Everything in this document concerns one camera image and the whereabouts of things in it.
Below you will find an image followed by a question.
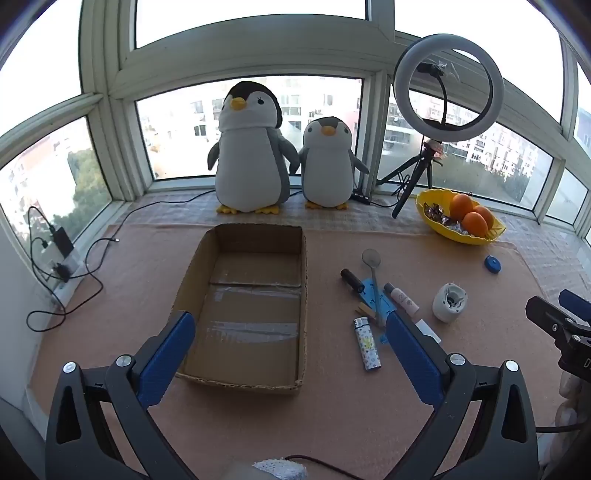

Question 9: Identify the person's right forearm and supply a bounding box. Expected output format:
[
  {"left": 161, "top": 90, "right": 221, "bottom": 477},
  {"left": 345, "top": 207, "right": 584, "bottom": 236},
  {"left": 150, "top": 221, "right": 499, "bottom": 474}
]
[{"left": 538, "top": 367, "right": 587, "bottom": 467}]

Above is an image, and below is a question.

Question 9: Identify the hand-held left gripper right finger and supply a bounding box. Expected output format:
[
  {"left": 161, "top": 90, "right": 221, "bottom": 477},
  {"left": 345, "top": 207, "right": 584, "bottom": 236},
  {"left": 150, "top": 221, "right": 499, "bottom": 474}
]
[{"left": 385, "top": 311, "right": 541, "bottom": 480}]

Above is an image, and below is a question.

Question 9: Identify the yellow bowl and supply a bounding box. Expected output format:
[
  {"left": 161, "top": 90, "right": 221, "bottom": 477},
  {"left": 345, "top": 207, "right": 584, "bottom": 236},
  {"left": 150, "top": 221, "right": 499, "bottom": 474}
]
[{"left": 416, "top": 188, "right": 507, "bottom": 244}]

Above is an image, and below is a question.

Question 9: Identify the black lipstick tube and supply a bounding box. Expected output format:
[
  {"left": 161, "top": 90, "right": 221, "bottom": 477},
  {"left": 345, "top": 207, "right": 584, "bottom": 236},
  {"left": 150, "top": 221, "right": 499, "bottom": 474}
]
[{"left": 341, "top": 268, "right": 365, "bottom": 294}]

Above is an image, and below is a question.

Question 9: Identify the large penguin plush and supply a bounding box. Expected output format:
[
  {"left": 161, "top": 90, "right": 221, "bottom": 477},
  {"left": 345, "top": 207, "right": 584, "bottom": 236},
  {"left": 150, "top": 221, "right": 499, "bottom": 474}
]
[{"left": 206, "top": 80, "right": 301, "bottom": 217}]

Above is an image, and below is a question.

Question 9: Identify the white ring light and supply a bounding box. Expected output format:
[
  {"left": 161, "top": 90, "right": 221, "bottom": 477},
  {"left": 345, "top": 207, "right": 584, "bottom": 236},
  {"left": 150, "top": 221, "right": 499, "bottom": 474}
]
[{"left": 393, "top": 33, "right": 505, "bottom": 141}]

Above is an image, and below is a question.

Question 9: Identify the power strip with chargers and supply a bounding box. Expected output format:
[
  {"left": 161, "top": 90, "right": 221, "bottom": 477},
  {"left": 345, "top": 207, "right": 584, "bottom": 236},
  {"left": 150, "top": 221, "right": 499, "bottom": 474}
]
[{"left": 25, "top": 236, "right": 122, "bottom": 332}]

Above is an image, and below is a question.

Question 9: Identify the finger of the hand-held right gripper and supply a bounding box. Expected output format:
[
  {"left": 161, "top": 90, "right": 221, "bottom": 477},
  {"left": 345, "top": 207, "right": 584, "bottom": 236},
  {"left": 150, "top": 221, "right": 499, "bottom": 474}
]
[
  {"left": 525, "top": 295, "right": 591, "bottom": 341},
  {"left": 558, "top": 289, "right": 591, "bottom": 324}
]

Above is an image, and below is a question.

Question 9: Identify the white tube with grey cap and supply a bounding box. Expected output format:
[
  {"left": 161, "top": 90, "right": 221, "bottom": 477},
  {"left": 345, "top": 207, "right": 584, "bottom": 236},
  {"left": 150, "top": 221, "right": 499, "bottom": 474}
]
[{"left": 384, "top": 282, "right": 421, "bottom": 318}]

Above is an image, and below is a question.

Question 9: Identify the black tripod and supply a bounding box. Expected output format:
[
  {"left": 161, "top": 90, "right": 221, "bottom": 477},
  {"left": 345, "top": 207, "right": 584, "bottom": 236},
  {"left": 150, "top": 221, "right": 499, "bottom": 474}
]
[{"left": 375, "top": 138, "right": 446, "bottom": 219}]

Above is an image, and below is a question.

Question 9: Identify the beige plaid cloth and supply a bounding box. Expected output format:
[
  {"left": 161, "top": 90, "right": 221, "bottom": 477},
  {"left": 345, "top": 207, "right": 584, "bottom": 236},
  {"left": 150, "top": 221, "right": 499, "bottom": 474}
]
[{"left": 117, "top": 189, "right": 591, "bottom": 315}]

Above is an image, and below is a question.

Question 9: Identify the blue phone stand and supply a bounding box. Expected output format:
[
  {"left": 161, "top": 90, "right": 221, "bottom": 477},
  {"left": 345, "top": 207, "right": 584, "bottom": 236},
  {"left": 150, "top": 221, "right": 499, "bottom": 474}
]
[{"left": 359, "top": 276, "right": 402, "bottom": 326}]

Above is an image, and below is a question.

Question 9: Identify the white patterned lighter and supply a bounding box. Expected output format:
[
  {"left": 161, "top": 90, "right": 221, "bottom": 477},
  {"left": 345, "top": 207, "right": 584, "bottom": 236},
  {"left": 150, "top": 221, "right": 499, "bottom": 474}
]
[{"left": 353, "top": 318, "right": 382, "bottom": 371}]

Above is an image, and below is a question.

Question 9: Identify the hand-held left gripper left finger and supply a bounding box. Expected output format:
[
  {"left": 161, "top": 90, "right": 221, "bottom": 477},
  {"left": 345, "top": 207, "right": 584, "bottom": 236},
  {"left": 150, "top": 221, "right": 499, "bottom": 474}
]
[{"left": 45, "top": 310, "right": 197, "bottom": 480}]

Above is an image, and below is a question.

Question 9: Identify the pink felt blanket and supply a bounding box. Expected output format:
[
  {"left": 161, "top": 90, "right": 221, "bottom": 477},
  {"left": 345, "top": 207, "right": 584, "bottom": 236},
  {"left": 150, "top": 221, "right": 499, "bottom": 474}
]
[{"left": 28, "top": 222, "right": 561, "bottom": 480}]

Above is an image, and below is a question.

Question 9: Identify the small penguin plush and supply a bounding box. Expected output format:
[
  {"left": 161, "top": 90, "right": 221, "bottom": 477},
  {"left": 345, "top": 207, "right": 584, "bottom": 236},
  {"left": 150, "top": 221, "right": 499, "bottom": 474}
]
[{"left": 288, "top": 116, "right": 371, "bottom": 210}]

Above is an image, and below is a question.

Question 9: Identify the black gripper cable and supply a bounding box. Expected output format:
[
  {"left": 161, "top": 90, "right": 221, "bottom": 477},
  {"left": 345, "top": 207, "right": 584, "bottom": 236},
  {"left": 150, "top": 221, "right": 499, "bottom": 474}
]
[{"left": 536, "top": 422, "right": 591, "bottom": 435}]

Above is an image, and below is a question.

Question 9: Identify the white power adapter with cables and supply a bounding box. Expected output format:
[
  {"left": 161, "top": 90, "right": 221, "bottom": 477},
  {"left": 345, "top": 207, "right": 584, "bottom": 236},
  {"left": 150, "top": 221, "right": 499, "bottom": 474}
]
[{"left": 28, "top": 205, "right": 54, "bottom": 278}]

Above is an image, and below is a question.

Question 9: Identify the white window frame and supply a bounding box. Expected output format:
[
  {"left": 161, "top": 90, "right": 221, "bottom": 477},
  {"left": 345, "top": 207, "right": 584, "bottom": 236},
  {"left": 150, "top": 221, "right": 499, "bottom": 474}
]
[{"left": 0, "top": 0, "right": 591, "bottom": 241}]

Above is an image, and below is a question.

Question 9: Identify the white round plug-in device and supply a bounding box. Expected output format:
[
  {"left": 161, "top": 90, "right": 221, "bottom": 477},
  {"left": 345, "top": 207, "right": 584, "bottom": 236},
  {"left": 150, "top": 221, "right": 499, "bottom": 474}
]
[{"left": 433, "top": 282, "right": 468, "bottom": 323}]

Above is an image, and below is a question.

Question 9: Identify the white card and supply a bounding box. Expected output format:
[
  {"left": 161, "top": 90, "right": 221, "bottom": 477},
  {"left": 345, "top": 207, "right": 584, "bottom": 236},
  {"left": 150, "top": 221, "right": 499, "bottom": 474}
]
[{"left": 414, "top": 318, "right": 441, "bottom": 344}]

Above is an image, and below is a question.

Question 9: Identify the brown cardboard box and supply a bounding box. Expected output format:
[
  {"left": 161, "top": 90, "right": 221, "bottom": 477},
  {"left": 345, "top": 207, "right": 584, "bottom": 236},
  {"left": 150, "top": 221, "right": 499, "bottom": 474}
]
[{"left": 172, "top": 223, "right": 309, "bottom": 397}]

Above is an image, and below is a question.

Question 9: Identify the small wooden block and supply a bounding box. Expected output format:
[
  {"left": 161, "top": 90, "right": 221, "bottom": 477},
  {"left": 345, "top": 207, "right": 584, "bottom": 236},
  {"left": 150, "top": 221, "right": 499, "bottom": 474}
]
[{"left": 353, "top": 302, "right": 382, "bottom": 324}]

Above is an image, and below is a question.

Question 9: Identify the grey plastic spoon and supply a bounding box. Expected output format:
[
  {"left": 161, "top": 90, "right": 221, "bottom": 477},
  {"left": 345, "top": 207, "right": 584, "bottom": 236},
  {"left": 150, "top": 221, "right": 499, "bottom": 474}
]
[{"left": 362, "top": 248, "right": 386, "bottom": 324}]

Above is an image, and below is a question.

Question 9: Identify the pile of wrapped candies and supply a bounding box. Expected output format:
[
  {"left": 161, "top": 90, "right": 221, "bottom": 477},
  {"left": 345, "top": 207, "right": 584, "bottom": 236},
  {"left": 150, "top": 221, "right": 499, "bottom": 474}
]
[{"left": 424, "top": 202, "right": 465, "bottom": 232}]

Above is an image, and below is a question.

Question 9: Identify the white power strip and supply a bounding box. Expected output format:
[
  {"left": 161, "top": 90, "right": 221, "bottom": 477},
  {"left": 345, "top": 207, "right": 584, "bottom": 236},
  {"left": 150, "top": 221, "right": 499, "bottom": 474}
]
[{"left": 44, "top": 244, "right": 88, "bottom": 296}]

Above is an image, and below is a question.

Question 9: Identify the large black charger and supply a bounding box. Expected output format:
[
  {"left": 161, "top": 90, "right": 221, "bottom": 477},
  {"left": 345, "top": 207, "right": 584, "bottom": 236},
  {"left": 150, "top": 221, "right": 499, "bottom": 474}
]
[{"left": 51, "top": 226, "right": 76, "bottom": 256}]

